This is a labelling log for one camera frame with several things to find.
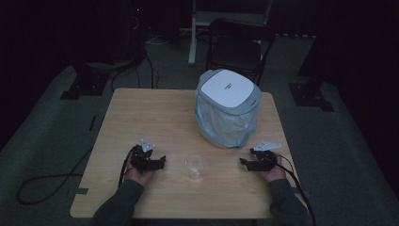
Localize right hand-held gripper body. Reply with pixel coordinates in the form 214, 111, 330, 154
249, 139, 282, 172

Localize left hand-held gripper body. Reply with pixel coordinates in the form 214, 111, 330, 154
129, 138, 160, 175

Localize clear plastic cup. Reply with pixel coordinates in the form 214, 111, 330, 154
184, 153, 207, 181

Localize grey white-lidded trash can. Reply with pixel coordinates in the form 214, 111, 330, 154
194, 68, 263, 150

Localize person's left hand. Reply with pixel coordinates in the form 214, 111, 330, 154
124, 165, 155, 187

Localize person's right hand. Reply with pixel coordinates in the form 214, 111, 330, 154
259, 155, 288, 184

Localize translucent plastic bin liner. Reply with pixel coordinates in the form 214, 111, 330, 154
194, 93, 260, 149

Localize black folding chair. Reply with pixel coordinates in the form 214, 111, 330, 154
204, 18, 277, 87

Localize white metal stand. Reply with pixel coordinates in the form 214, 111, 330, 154
187, 0, 275, 67

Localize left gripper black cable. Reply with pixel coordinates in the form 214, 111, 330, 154
118, 145, 139, 188

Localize black stand base plate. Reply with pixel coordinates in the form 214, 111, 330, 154
59, 61, 111, 102
287, 81, 335, 113

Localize thin black floor cables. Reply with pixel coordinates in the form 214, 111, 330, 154
109, 50, 162, 92

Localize black floor cable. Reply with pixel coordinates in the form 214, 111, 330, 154
15, 146, 94, 206

